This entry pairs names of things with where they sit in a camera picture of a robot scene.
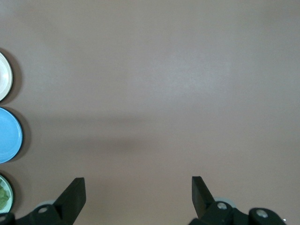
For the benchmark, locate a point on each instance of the light green plate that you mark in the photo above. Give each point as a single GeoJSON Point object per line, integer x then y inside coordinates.
{"type": "Point", "coordinates": [10, 197]}

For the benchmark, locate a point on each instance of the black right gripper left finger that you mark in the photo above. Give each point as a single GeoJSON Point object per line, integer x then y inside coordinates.
{"type": "Point", "coordinates": [70, 201]}

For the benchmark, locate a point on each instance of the green lettuce leaf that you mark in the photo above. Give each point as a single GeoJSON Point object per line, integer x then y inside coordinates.
{"type": "Point", "coordinates": [3, 195]}

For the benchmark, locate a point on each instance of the beige plate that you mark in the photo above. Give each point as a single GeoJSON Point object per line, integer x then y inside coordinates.
{"type": "Point", "coordinates": [4, 77]}

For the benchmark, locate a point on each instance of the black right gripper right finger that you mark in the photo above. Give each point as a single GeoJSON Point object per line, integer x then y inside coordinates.
{"type": "Point", "coordinates": [201, 199]}

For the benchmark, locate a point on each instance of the blue plate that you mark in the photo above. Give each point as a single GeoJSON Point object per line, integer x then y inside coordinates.
{"type": "Point", "coordinates": [9, 136]}

